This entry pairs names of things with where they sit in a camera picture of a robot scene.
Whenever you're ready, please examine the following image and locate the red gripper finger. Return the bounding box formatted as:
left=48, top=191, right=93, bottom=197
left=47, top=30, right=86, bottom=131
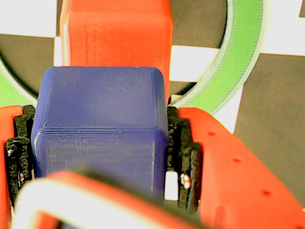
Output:
left=166, top=106, right=305, bottom=229
left=0, top=104, right=36, bottom=229

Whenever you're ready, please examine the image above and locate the black white marker mat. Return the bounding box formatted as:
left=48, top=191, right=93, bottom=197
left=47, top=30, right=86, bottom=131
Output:
left=0, top=0, right=305, bottom=229

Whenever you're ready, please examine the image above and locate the red cube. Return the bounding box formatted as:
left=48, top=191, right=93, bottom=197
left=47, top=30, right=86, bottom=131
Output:
left=59, top=0, right=173, bottom=98

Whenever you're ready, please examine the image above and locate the green ring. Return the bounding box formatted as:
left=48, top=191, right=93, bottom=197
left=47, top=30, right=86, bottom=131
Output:
left=0, top=0, right=266, bottom=115

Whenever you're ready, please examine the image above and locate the blue cube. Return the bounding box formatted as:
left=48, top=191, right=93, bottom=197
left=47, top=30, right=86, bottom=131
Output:
left=30, top=66, right=170, bottom=202

